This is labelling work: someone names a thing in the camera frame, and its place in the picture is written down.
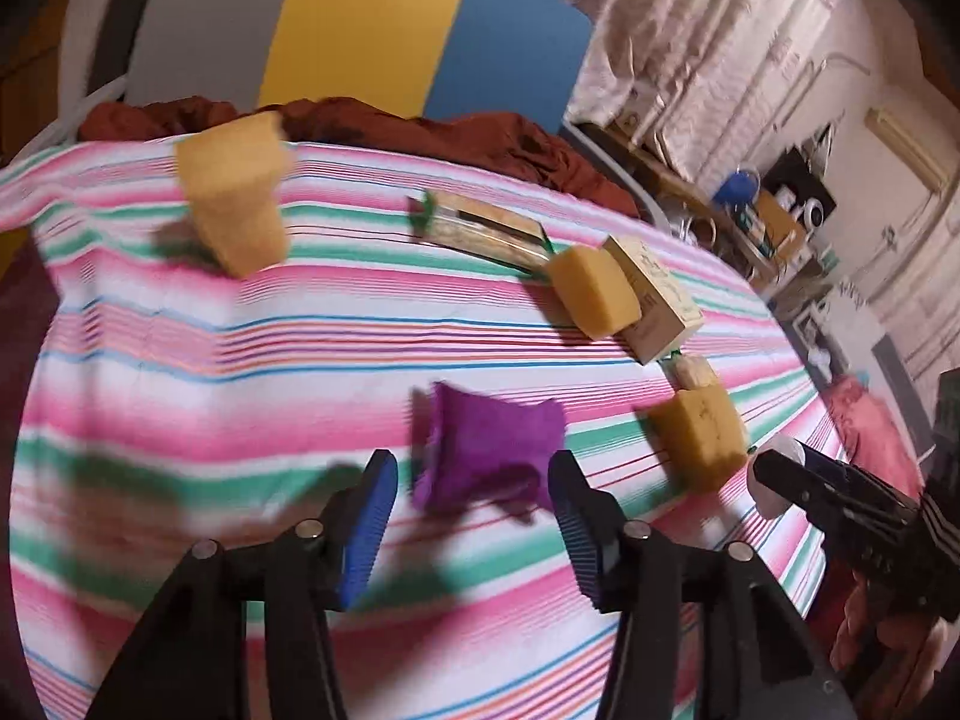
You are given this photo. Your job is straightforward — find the dark red cloth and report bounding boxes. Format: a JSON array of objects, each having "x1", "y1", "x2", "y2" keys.
[{"x1": 79, "y1": 95, "x2": 642, "y2": 218}]

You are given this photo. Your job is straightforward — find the cluttered wooden shelf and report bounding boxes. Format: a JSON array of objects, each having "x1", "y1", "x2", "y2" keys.
[{"x1": 600, "y1": 112, "x2": 841, "y2": 293}]

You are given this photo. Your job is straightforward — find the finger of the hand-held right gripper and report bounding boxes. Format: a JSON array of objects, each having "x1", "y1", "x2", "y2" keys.
[{"x1": 752, "y1": 446, "x2": 923, "y2": 541}]

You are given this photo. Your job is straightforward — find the pale patterned curtain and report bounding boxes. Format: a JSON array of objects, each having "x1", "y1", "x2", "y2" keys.
[{"x1": 562, "y1": 0, "x2": 863, "y2": 188}]

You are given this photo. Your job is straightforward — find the white plastic bag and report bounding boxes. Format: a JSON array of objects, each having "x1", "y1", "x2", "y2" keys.
[{"x1": 750, "y1": 435, "x2": 807, "y2": 518}]

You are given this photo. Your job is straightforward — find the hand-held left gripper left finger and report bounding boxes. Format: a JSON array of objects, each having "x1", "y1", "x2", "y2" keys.
[{"x1": 86, "y1": 450, "x2": 400, "y2": 720}]

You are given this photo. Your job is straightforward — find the small pale item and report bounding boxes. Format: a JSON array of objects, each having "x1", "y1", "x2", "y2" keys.
[{"x1": 666, "y1": 352, "x2": 715, "y2": 392}]

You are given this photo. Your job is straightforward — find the black rolled mat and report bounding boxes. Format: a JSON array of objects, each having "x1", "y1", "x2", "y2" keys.
[{"x1": 88, "y1": 0, "x2": 162, "y2": 95}]

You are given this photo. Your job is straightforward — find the cardboard box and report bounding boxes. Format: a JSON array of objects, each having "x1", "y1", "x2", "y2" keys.
[{"x1": 754, "y1": 191, "x2": 811, "y2": 257}]

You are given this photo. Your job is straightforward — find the purple cloth pouch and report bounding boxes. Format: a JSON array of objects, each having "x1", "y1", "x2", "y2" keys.
[{"x1": 409, "y1": 381, "x2": 567, "y2": 517}]

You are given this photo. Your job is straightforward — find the blue round container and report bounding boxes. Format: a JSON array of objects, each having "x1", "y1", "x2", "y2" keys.
[{"x1": 712, "y1": 171, "x2": 762, "y2": 209}]

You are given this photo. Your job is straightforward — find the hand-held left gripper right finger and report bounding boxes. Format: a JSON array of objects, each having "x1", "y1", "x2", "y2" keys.
[{"x1": 547, "y1": 450, "x2": 860, "y2": 720}]

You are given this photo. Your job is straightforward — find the black appliance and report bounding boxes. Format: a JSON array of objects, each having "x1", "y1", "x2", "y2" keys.
[{"x1": 757, "y1": 146, "x2": 837, "y2": 230}]

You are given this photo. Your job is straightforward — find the striped tablecloth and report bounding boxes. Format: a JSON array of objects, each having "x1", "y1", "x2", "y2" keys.
[{"x1": 0, "y1": 131, "x2": 833, "y2": 720}]

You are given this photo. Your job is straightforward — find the pink red cushion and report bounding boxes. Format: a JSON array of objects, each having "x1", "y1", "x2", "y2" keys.
[{"x1": 825, "y1": 375, "x2": 925, "y2": 497}]

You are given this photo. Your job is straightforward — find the clear cracker packet green ends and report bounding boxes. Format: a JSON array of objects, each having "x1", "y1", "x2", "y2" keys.
[{"x1": 409, "y1": 191, "x2": 554, "y2": 280}]

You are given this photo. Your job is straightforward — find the beige printed carton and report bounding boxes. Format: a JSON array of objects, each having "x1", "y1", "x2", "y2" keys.
[{"x1": 604, "y1": 235, "x2": 706, "y2": 365}]

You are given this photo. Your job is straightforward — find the beige wall unit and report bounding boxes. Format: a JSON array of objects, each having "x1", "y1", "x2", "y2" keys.
[{"x1": 866, "y1": 106, "x2": 950, "y2": 185}]

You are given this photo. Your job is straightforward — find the grey yellow blue chair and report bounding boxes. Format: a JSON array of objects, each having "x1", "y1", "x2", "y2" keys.
[{"x1": 60, "y1": 0, "x2": 593, "y2": 140}]

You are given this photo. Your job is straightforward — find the yellow sponge block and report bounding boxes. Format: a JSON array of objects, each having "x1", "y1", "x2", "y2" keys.
[
  {"x1": 646, "y1": 382, "x2": 749, "y2": 494},
  {"x1": 176, "y1": 114, "x2": 295, "y2": 278},
  {"x1": 546, "y1": 246, "x2": 644, "y2": 341}
]

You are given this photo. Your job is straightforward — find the person's right hand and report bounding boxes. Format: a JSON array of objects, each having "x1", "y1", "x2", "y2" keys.
[{"x1": 825, "y1": 581, "x2": 947, "y2": 683}]

